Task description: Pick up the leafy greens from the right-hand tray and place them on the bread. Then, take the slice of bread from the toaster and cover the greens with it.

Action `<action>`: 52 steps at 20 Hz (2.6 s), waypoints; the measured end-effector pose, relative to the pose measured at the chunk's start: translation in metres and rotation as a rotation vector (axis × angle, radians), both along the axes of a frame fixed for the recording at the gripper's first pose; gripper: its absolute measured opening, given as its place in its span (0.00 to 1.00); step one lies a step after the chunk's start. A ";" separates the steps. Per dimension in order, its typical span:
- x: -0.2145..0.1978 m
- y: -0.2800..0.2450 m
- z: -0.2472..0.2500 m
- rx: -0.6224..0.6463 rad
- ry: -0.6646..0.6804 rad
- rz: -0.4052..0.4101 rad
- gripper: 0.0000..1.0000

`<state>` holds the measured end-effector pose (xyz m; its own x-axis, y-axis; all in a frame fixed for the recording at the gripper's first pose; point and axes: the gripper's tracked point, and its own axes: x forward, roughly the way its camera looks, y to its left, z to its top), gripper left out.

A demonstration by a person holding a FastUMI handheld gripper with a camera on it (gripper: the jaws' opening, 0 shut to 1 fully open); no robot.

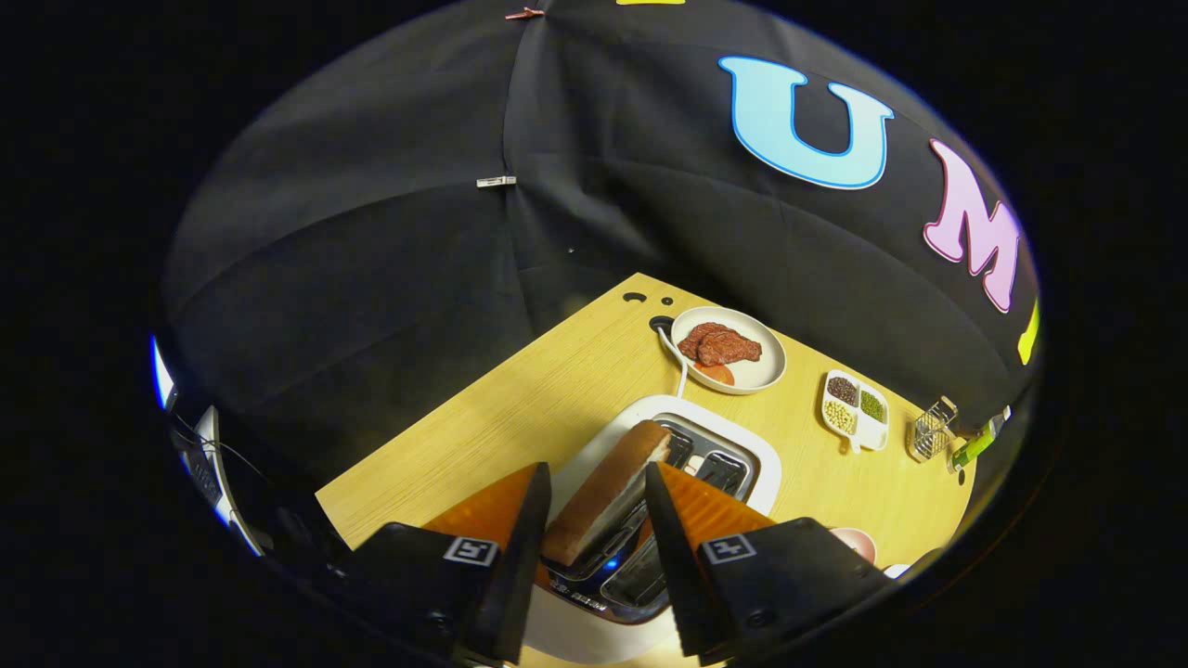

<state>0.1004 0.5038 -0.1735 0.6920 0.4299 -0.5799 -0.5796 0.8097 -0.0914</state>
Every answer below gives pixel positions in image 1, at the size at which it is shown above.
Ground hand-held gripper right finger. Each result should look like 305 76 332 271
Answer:
644 461 892 667

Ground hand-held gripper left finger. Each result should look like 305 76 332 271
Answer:
348 462 553 664

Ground plain toast bread slice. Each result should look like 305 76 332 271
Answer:
541 419 673 568

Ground white toaster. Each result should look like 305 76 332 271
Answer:
520 394 783 664

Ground pink round plate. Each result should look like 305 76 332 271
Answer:
829 527 878 567

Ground round beige plate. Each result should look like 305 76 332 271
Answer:
670 306 788 396

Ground brown meat pieces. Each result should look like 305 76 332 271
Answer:
678 322 763 367

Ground white divided bean dish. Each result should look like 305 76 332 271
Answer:
820 369 890 455

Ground green label drink bottle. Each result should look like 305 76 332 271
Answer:
949 405 1013 474

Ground black backdrop cloth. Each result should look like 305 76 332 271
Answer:
158 0 1045 595

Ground white toaster cable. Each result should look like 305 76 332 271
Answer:
655 320 690 400

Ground metal wire holder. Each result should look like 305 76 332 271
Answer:
907 396 960 463

